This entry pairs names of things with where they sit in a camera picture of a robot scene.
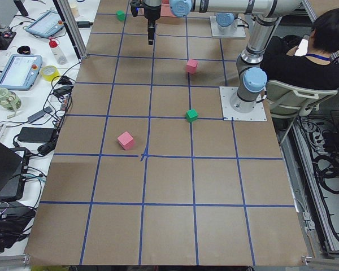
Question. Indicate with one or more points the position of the seated person in black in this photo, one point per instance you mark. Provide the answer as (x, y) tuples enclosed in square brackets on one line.
[(313, 70)]

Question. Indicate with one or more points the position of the red capped squeeze bottle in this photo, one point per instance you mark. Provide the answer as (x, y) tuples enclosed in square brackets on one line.
[(57, 52)]

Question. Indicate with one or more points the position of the grey office chair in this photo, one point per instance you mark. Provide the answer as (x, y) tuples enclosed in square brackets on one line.
[(289, 102)]

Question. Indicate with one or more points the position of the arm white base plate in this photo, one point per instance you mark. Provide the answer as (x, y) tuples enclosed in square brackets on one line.
[(234, 31), (234, 109)]

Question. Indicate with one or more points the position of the pink plastic bin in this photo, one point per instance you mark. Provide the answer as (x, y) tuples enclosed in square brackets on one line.
[(166, 11)]

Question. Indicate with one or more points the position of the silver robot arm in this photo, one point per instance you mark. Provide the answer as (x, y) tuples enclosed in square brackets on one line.
[(224, 20), (268, 15)]

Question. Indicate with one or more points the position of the yellow tape roll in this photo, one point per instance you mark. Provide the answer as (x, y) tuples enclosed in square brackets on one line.
[(50, 73)]

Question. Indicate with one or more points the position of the black laptop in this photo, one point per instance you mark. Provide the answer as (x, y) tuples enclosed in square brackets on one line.
[(13, 166)]

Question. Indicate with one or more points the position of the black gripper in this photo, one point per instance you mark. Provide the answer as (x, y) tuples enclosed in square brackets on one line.
[(151, 12)]

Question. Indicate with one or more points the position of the teach pendant lower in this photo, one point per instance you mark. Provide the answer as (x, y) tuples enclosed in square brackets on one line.
[(20, 72)]

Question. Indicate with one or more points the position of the green cube far corner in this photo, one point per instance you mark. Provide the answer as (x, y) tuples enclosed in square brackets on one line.
[(121, 15)]

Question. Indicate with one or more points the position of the pink cube near arm base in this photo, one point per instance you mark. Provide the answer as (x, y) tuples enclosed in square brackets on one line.
[(191, 66)]

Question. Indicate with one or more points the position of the teach pendant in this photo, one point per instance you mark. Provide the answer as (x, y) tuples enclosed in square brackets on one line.
[(47, 25), (20, 72)]

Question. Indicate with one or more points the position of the teach pendant upper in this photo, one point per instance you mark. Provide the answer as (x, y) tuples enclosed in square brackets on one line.
[(47, 25)]

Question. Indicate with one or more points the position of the aluminium frame post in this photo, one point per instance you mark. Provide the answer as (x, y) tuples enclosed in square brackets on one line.
[(67, 17)]

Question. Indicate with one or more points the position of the green cube centre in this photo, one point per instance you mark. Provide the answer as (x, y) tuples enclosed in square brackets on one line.
[(191, 115)]

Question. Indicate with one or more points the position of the black power adapter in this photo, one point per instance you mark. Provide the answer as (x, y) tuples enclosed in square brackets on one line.
[(35, 135)]

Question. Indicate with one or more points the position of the pink cube front left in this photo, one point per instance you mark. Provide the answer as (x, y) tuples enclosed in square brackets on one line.
[(126, 140)]

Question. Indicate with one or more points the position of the green water bottle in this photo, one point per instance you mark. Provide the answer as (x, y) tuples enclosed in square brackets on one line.
[(10, 101)]

